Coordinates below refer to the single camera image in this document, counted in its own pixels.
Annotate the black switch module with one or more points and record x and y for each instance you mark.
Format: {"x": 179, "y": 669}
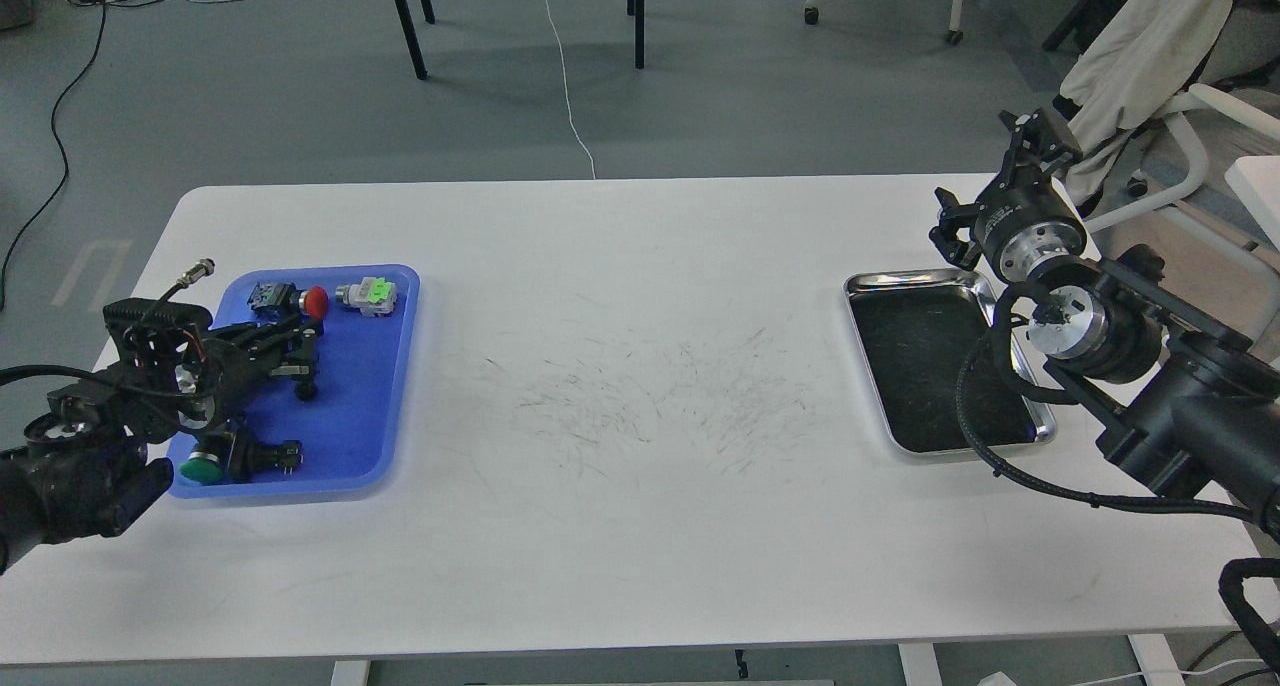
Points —
{"x": 250, "y": 456}

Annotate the green grey connector switch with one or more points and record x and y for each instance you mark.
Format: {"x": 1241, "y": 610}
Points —
{"x": 373, "y": 297}

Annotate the red push button switch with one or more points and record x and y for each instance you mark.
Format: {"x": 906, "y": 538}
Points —
{"x": 272, "y": 301}

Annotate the blue plastic tray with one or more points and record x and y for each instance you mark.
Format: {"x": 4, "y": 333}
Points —
{"x": 348, "y": 431}

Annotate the white chair with beige cloth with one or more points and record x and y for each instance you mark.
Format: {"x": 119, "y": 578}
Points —
{"x": 1145, "y": 55}

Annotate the green push button switch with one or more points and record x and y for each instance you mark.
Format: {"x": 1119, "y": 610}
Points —
{"x": 210, "y": 460}

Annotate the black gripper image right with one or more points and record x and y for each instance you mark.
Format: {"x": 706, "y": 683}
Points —
{"x": 1020, "y": 221}

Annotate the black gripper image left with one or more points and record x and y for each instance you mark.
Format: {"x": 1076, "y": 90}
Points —
{"x": 177, "y": 373}

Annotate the silver metal tray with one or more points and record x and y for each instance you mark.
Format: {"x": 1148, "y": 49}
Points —
{"x": 914, "y": 329}

